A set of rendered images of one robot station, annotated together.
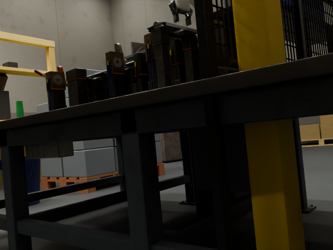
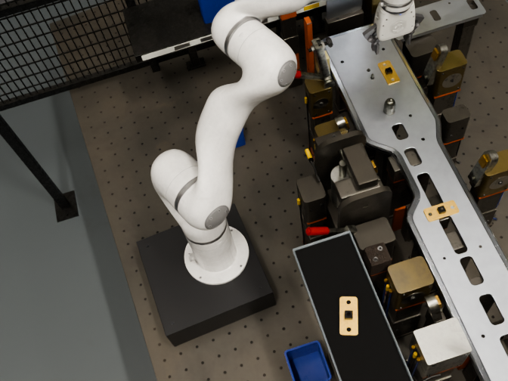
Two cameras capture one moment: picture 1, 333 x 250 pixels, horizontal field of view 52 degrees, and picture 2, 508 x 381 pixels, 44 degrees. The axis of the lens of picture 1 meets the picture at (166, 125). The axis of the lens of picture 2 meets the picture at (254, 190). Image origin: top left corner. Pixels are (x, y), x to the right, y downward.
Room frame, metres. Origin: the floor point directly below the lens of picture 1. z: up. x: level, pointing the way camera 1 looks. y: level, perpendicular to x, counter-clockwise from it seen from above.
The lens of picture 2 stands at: (2.85, 0.27, 2.47)
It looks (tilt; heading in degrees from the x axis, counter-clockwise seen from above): 60 degrees down; 221
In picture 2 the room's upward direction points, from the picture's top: 13 degrees counter-clockwise
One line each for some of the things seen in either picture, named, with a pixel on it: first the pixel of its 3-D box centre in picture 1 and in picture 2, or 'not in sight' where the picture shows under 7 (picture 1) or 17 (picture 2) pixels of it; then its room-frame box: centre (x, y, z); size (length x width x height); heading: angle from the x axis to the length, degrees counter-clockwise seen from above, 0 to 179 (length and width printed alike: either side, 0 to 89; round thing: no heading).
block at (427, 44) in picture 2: (178, 73); (421, 74); (1.53, -0.07, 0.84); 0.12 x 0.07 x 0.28; 136
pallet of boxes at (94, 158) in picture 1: (102, 130); not in sight; (4.63, 0.87, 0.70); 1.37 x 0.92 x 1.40; 142
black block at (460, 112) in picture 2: (141, 82); (453, 140); (1.73, 0.11, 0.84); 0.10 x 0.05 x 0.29; 136
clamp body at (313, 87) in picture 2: not in sight; (315, 121); (1.86, -0.29, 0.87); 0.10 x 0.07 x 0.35; 136
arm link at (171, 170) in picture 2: not in sight; (188, 194); (2.34, -0.39, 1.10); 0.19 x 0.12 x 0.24; 69
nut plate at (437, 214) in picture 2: not in sight; (441, 209); (2.05, 0.17, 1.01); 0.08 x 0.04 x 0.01; 136
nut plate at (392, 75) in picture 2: not in sight; (388, 71); (1.69, -0.13, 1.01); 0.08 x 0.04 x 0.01; 46
